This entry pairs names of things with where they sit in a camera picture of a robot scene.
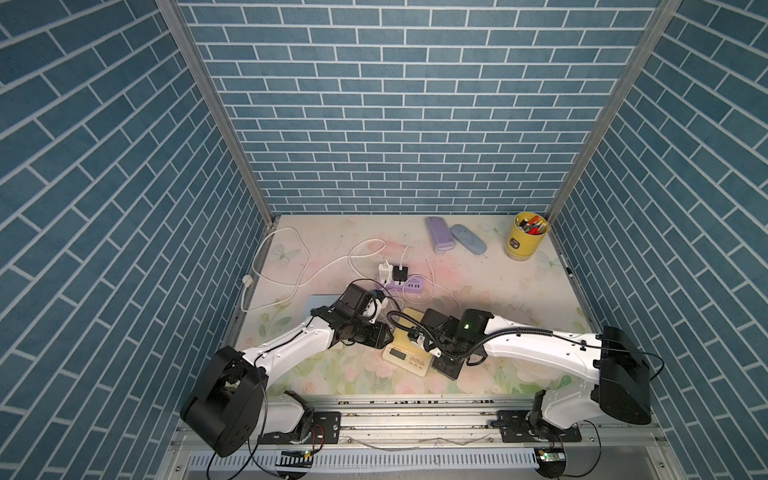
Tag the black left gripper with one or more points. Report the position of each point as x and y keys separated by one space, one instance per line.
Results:
x=378 y=335

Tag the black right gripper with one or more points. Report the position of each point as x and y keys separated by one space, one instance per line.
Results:
x=443 y=369

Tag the blue electronic kitchen scale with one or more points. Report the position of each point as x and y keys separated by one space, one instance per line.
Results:
x=318 y=301

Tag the yellow electronic kitchen scale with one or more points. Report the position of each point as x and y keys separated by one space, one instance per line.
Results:
x=405 y=354

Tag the black USB wall charger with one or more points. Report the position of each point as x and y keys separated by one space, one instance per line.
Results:
x=400 y=274

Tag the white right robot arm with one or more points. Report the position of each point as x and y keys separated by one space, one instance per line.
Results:
x=610 y=374

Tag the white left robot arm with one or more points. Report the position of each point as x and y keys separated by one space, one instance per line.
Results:
x=228 y=404

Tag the purple power strip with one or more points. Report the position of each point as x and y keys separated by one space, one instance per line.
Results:
x=411 y=290

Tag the floral table mat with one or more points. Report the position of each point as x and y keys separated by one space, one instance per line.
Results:
x=322 y=254

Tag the blue pencil case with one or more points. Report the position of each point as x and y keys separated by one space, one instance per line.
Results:
x=468 y=239

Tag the purple pencil case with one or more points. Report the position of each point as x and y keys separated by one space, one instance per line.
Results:
x=440 y=234

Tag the yellow pen cup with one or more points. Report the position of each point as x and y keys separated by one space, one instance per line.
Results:
x=527 y=232

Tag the aluminium mounting rail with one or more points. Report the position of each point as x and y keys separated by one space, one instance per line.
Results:
x=433 y=421

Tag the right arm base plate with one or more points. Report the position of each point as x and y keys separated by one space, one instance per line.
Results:
x=515 y=426

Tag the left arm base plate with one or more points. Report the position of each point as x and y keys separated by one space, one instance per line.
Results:
x=322 y=427

